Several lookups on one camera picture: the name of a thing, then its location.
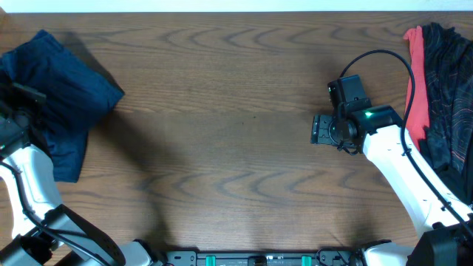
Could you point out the dark blue denim shorts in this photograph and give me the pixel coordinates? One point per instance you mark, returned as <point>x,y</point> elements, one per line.
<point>77,97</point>

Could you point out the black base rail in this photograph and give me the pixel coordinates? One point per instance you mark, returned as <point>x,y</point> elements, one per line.
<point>327,256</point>

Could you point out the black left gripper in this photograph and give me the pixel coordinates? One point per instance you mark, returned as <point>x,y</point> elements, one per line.
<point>29,110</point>

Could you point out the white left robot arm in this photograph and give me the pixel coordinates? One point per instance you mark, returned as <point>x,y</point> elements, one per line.
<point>42,222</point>

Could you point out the red cloth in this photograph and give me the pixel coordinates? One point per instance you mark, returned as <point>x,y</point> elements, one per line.
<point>418,119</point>

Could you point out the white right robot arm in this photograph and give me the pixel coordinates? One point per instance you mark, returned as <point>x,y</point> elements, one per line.
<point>442,222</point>

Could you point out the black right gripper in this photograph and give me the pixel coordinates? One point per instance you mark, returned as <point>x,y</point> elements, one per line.
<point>321,131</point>

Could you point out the black patterned garment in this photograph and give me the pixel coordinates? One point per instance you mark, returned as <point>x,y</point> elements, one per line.
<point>448,77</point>

